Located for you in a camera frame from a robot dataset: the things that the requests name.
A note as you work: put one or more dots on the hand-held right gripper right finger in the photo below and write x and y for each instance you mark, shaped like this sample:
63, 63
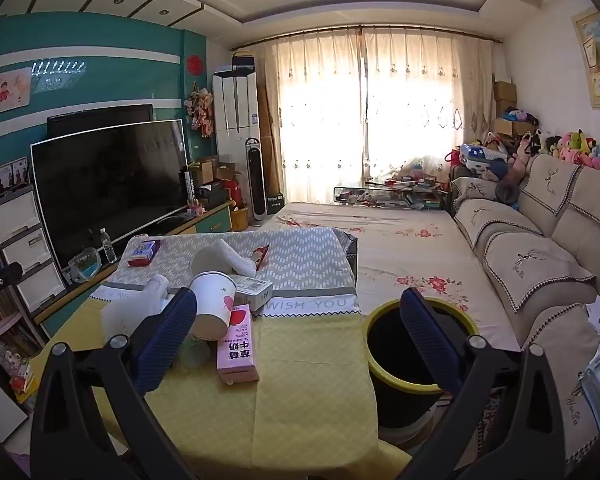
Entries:
430, 340

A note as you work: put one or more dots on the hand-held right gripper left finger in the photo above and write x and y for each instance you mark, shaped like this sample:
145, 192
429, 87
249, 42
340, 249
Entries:
166, 340

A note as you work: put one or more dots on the black bin with yellow rim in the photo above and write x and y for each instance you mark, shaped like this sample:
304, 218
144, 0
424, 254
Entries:
395, 345

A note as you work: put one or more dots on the white plastic bottle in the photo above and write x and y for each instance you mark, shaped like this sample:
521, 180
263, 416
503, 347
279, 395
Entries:
157, 286

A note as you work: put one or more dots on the paper cup with pink heart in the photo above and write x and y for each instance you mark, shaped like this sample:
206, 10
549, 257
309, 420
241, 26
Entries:
212, 302

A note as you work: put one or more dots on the pink milk carton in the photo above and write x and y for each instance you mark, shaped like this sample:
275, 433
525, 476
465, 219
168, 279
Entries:
237, 350

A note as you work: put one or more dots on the red box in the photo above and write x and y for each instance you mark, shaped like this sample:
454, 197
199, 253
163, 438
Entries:
140, 261

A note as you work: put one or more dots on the blue tissue pack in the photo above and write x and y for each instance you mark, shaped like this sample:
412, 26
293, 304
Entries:
144, 249

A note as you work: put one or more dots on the white cardboard box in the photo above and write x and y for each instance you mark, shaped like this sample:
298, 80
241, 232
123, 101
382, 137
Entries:
256, 290

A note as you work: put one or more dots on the white tissue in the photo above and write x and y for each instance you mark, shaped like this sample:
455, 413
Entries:
235, 260

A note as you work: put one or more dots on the red blue snack wrapper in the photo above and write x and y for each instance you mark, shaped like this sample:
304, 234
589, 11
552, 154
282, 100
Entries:
260, 255

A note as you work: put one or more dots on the clear plastic cup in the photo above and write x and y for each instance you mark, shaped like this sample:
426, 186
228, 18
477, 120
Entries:
196, 351

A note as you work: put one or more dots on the white plastic drawer cabinet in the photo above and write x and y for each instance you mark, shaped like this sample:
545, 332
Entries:
25, 250

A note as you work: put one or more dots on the white crumpled paper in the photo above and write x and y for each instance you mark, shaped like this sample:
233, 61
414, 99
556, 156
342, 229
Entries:
120, 316

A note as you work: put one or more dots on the floral bed sheet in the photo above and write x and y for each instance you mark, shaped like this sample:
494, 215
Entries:
405, 255

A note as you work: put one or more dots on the glass bowl with plant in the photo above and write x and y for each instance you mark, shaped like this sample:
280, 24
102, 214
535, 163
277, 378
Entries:
86, 266

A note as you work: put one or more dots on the clear water bottle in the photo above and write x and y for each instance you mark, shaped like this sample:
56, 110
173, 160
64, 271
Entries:
108, 247

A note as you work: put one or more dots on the beige sofa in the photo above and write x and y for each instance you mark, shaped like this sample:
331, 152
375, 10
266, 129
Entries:
530, 260

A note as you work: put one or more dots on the teal television cabinet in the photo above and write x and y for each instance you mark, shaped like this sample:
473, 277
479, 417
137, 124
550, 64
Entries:
207, 217

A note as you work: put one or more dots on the pink toy figure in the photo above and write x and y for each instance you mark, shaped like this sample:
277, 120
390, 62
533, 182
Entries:
196, 208

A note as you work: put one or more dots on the yellow bucket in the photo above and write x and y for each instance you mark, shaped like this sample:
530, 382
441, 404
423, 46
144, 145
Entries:
239, 220

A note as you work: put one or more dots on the large curved television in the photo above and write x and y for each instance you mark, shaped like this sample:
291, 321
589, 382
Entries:
110, 185

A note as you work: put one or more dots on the glass coffee table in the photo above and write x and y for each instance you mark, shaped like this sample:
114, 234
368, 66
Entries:
390, 192

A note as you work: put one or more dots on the red fire extinguisher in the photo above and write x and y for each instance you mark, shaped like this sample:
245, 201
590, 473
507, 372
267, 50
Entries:
236, 192

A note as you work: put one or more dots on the brown cardboard box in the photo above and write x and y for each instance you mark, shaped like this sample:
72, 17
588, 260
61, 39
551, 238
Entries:
207, 170

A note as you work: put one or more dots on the black tower fan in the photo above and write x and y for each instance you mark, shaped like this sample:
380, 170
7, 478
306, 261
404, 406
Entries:
255, 180

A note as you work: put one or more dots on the blue star patterned bag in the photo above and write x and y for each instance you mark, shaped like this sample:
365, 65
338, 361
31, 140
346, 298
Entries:
477, 156

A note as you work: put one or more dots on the small black television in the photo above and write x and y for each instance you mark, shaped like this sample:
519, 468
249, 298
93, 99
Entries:
100, 117

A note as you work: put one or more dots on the hanging flower decoration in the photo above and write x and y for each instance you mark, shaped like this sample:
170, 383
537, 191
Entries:
200, 110

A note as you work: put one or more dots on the cream curtain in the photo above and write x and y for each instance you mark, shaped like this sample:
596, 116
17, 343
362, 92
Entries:
430, 100
310, 110

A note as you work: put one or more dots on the white standing air conditioner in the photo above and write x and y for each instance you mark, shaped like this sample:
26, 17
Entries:
235, 105

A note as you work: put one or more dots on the row of plush toys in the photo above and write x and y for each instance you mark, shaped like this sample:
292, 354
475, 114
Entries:
580, 145

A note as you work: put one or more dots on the black box on air conditioner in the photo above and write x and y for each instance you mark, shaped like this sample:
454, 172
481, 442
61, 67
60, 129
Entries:
243, 61

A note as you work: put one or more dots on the curtain rod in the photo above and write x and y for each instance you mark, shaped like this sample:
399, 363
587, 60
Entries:
360, 26

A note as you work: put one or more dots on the pink wall poster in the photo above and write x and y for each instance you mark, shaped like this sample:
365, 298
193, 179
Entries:
7, 91

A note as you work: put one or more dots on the red round wall ornament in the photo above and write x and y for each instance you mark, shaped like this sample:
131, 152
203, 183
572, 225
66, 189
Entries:
195, 65

